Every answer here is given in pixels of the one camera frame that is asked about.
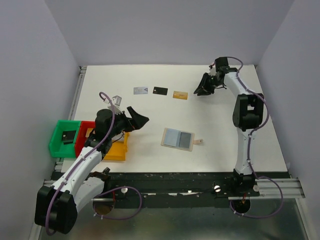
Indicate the silver credit card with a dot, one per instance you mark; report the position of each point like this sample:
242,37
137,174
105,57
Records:
140,90

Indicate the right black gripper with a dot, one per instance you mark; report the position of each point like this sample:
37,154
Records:
202,91

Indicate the black item in green bin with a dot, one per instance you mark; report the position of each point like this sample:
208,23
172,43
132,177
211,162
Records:
68,137

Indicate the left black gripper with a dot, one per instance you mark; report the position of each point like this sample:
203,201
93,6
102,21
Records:
137,121

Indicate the red plastic bin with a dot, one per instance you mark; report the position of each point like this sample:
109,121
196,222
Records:
83,133

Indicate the beige card holder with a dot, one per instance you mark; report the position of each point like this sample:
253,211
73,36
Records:
181,140

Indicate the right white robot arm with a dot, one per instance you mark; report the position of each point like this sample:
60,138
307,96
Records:
247,114

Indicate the yellow plastic bin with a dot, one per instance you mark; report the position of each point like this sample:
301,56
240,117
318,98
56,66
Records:
118,149

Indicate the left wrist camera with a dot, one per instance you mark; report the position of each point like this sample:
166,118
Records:
116,101

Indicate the aluminium side rail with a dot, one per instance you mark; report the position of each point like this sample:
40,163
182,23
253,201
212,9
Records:
77,93

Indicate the black credit card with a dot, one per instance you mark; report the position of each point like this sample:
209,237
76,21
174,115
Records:
160,91

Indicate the gold credit card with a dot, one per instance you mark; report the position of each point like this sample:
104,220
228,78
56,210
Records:
180,95

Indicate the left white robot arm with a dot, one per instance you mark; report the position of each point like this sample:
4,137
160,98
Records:
57,206

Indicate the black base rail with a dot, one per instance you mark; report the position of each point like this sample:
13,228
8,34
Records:
173,189

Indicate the green plastic bin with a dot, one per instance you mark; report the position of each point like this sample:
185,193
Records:
56,147

